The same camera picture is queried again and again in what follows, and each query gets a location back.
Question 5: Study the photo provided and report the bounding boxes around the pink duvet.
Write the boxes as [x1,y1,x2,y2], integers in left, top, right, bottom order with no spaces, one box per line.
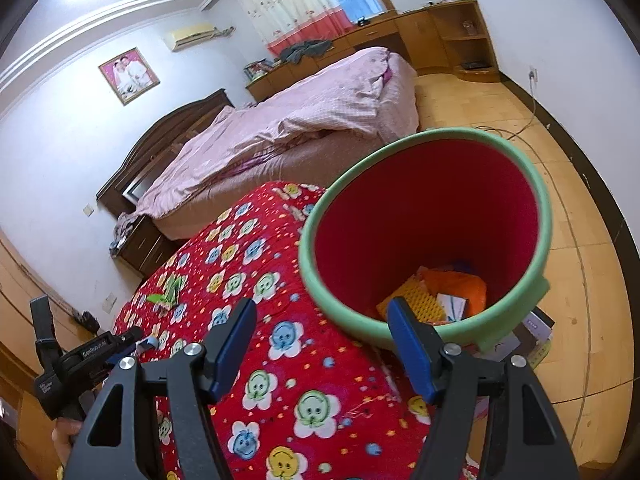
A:
[135,46,418,221]

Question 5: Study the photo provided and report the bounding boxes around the wall air conditioner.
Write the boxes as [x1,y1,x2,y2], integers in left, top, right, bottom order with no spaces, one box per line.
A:
[162,21,218,52]

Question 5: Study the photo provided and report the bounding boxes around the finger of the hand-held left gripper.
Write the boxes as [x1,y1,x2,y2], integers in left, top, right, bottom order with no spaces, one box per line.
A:
[75,326,158,368]

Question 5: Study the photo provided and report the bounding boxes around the white and pink curtain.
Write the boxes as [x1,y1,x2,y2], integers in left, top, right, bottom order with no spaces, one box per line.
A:
[232,0,358,58]

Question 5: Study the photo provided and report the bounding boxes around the bed with pink bedding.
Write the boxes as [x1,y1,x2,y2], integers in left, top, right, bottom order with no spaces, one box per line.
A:
[135,46,421,243]

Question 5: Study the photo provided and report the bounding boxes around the crumpled clothes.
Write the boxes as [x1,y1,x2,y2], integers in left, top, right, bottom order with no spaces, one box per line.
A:
[111,212,146,258]

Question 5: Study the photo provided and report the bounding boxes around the dark shoes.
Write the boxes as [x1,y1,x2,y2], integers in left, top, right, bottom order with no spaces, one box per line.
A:
[70,310,101,333]

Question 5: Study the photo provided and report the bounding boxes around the dark wooden nightstand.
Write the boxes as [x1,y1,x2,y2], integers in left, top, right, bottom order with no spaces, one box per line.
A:
[112,212,181,278]

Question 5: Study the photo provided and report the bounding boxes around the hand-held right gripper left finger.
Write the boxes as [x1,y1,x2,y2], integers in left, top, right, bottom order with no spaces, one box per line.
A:
[60,299,258,480]

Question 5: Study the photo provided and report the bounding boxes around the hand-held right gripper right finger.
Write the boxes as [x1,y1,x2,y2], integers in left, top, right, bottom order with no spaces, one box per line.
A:
[387,297,581,480]

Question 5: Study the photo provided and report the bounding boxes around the light wooden wardrobe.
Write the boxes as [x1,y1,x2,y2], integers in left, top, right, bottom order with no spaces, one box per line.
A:
[0,230,76,411]

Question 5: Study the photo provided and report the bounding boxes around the dark wooden headboard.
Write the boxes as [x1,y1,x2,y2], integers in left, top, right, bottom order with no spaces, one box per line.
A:
[96,88,236,206]

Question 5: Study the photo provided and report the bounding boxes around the framed wall picture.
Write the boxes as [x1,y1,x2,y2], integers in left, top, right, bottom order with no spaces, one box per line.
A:
[98,47,161,106]

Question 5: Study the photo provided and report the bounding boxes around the dark grey cloth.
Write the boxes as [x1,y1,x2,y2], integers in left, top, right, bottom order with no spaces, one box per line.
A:
[278,39,333,65]

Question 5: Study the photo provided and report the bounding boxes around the orange snack bag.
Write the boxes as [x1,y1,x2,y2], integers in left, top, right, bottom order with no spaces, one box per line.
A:
[417,267,488,321]

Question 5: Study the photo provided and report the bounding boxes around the row of books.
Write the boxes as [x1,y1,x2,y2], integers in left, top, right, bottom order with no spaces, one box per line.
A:
[244,59,281,81]

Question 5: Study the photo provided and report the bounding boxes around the red bin with green rim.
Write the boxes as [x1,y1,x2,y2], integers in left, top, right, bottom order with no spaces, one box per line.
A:
[298,127,555,353]

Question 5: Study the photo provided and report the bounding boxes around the black floor cable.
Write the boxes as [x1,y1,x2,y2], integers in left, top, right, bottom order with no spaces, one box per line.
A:
[472,80,538,141]

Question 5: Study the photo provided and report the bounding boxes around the person's left hand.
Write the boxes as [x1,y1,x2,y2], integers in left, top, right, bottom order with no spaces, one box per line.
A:
[50,417,83,466]

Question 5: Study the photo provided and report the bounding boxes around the yellow corrugated packet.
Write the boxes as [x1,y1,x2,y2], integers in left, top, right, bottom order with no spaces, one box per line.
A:
[376,274,448,326]

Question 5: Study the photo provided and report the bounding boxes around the green plastic wrapper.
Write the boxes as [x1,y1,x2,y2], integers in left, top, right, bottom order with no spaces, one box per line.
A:
[146,275,188,311]

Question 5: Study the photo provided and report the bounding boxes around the red floral blanket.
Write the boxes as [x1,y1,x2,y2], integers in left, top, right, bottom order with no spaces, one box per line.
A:
[112,181,481,480]

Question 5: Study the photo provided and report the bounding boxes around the cardboard boxes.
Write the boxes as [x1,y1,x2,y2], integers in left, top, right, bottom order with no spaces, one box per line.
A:
[475,310,555,368]

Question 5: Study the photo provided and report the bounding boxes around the small white and blue box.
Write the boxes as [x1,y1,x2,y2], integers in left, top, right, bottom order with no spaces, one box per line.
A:
[436,292,471,322]

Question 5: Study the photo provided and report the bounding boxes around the long wooden desk with shelves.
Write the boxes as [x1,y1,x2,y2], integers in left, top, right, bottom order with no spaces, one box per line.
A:
[245,0,501,103]

